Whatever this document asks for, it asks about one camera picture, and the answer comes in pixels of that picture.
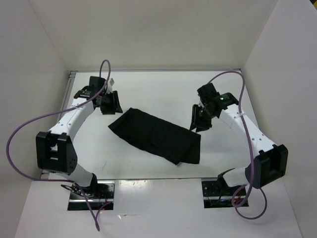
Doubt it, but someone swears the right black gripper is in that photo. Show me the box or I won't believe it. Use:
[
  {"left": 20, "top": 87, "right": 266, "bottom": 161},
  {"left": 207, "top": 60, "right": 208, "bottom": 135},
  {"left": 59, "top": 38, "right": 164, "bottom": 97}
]
[{"left": 189, "top": 104, "right": 215, "bottom": 132}]

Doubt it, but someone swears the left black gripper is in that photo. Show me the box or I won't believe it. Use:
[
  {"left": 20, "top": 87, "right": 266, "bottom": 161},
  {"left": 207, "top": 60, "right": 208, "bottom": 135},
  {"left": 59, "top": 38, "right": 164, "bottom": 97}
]
[{"left": 97, "top": 90, "right": 123, "bottom": 115}]

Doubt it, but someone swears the black skirt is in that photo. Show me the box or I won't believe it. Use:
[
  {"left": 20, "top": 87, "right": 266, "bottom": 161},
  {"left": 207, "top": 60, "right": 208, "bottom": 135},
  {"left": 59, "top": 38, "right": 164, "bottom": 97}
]
[{"left": 108, "top": 108, "right": 201, "bottom": 165}]

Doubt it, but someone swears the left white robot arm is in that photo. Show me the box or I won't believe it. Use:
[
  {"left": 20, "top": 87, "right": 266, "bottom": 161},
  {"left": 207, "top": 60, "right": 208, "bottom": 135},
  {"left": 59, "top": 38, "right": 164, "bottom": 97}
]
[{"left": 36, "top": 90, "right": 123, "bottom": 198}]

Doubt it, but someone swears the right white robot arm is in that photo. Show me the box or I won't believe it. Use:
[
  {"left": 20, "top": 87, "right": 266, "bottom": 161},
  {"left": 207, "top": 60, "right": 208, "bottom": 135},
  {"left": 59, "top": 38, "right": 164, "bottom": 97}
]
[{"left": 190, "top": 92, "right": 288, "bottom": 195}]

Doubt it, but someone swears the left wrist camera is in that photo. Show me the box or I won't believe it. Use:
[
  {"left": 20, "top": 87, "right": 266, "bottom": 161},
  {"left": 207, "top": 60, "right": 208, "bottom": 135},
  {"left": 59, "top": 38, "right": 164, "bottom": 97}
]
[{"left": 89, "top": 76, "right": 106, "bottom": 94}]

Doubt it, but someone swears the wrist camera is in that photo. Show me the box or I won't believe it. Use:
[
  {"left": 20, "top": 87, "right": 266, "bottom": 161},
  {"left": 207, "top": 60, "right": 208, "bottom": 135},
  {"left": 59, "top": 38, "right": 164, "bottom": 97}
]
[
  {"left": 89, "top": 76, "right": 106, "bottom": 94},
  {"left": 197, "top": 83, "right": 219, "bottom": 102}
]

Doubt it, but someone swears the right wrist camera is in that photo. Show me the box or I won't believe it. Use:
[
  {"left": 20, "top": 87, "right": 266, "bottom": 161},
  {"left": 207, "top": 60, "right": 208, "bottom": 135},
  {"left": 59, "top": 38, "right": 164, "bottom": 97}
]
[{"left": 197, "top": 83, "right": 219, "bottom": 102}]

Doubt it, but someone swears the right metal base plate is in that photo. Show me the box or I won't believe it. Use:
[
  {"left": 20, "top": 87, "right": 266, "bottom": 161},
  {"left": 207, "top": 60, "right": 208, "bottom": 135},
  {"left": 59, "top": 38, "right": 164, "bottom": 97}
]
[{"left": 201, "top": 178, "right": 240, "bottom": 209}]

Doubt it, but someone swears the metal base plate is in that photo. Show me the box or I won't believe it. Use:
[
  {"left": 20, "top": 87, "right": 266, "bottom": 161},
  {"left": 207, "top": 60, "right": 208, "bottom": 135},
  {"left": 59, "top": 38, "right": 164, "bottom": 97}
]
[
  {"left": 62, "top": 181, "right": 115, "bottom": 211},
  {"left": 201, "top": 178, "right": 240, "bottom": 209}
]

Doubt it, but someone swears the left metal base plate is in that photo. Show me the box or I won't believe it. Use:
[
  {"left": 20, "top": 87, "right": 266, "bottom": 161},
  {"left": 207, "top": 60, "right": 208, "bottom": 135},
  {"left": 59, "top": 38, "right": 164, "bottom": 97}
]
[{"left": 62, "top": 181, "right": 115, "bottom": 211}]

